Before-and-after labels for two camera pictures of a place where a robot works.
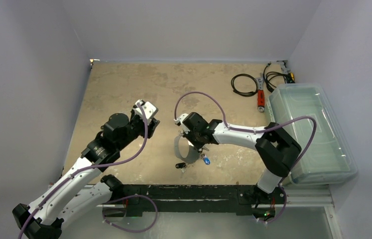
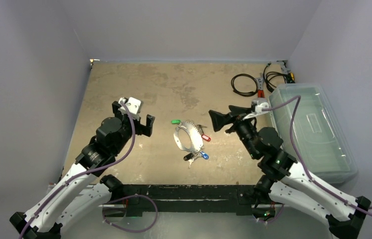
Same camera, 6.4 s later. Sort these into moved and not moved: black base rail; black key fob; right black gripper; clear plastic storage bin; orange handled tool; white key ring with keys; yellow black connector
Moved: white key ring with keys; right black gripper; black key fob
Not moved: orange handled tool; clear plastic storage bin; black base rail; yellow black connector
